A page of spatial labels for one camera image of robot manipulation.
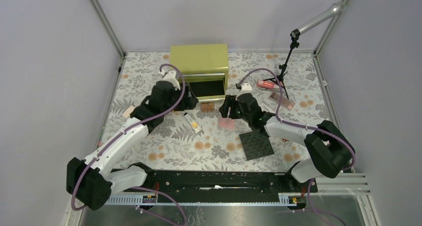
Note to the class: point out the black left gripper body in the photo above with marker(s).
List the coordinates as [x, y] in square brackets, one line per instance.
[186, 103]

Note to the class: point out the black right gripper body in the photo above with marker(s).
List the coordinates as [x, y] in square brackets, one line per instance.
[236, 112]

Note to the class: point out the pink square compact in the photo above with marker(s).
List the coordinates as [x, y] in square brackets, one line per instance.
[226, 123]

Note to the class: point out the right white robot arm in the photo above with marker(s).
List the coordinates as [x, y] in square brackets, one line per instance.
[329, 151]

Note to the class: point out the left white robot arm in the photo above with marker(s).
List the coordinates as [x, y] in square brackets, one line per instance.
[92, 180]

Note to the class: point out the pink lotion bottle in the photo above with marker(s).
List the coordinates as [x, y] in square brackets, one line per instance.
[267, 85]

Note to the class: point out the black perforated square plate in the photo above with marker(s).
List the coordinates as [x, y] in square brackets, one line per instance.
[255, 145]

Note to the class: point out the beige toy brick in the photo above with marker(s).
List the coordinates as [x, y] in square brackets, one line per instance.
[126, 114]

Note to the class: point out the white cream tube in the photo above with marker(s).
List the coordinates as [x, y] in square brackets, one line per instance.
[193, 123]

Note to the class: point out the green drawer cabinet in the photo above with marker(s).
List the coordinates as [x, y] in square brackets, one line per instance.
[205, 68]

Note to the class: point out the black tripod stand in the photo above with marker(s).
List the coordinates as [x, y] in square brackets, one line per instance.
[294, 44]

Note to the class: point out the silver metal pole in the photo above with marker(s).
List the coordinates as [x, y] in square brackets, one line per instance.
[331, 12]

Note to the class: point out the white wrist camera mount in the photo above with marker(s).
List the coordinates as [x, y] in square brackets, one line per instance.
[243, 88]

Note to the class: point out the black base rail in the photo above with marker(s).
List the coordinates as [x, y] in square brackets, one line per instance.
[223, 187]

